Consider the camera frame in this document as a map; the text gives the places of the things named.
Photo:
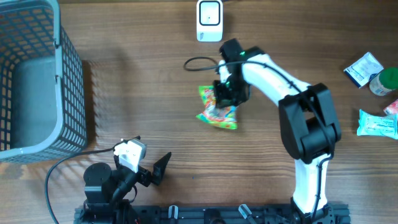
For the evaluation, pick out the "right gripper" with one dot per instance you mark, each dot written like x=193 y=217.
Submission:
x=222 y=100

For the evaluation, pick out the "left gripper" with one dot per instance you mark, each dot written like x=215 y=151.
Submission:
x=145 y=175

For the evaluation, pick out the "Haribo gummy candy bag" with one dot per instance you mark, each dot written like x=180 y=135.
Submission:
x=219 y=117

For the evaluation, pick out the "white blue sachet pack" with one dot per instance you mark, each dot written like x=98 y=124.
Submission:
x=363 y=70

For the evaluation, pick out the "green lid jar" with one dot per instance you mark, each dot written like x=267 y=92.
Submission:
x=384 y=82

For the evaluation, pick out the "teal tissue pack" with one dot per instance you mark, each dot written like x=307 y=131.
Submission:
x=370 y=125

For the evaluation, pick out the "red pink candy box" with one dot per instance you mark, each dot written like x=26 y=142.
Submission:
x=392 y=108

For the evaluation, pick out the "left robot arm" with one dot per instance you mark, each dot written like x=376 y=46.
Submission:
x=106 y=188

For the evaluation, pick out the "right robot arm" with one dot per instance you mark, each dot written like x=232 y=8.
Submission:
x=309 y=127

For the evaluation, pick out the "white barcode scanner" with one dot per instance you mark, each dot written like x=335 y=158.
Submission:
x=209 y=20

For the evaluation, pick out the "grey plastic mesh basket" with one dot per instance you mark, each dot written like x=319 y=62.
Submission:
x=42 y=85

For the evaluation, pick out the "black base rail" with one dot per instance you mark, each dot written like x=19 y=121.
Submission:
x=268 y=214

